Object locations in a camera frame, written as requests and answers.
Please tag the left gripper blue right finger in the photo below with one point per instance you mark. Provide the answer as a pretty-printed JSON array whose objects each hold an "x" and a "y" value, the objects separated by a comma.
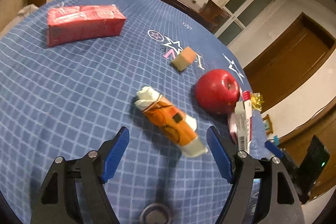
[{"x": 222, "y": 149}]

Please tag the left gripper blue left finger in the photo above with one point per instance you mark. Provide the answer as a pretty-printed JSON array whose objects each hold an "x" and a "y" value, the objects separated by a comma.
[{"x": 111, "y": 153}]

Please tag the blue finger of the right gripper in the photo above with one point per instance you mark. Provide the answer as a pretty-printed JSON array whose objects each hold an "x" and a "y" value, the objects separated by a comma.
[{"x": 274, "y": 149}]

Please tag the orange paper tube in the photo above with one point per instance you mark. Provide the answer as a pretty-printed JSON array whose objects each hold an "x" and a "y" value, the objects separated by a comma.
[{"x": 176, "y": 125}]

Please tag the white red medicine box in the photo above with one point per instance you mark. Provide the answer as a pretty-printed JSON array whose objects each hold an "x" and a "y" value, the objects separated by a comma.
[{"x": 240, "y": 122}]

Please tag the yellow orange sponge block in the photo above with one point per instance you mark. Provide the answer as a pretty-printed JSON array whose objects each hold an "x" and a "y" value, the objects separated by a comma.
[{"x": 184, "y": 59}]

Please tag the small light wooden chair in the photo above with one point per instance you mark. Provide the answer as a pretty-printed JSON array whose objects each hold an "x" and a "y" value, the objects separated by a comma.
[{"x": 267, "y": 124}]

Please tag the yellow crinkled snack wrapper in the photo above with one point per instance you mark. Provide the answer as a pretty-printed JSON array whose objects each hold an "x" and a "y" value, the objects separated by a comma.
[{"x": 257, "y": 101}]

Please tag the red apple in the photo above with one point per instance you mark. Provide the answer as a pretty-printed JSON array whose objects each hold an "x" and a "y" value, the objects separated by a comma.
[{"x": 217, "y": 92}]

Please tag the brown wooden door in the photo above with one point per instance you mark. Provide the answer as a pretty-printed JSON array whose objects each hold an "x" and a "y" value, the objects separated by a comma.
[{"x": 290, "y": 60}]

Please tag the blue checked star tablecloth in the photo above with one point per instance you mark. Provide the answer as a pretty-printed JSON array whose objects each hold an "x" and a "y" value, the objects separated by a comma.
[{"x": 67, "y": 100}]

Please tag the red tissue pack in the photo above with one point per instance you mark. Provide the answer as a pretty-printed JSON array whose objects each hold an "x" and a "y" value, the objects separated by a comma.
[{"x": 76, "y": 23}]

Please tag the dark wooden dining chair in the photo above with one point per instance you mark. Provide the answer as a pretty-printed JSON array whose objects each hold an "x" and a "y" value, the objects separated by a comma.
[{"x": 214, "y": 15}]

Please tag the white glass double door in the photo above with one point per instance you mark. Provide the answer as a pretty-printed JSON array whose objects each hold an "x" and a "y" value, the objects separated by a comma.
[{"x": 241, "y": 13}]

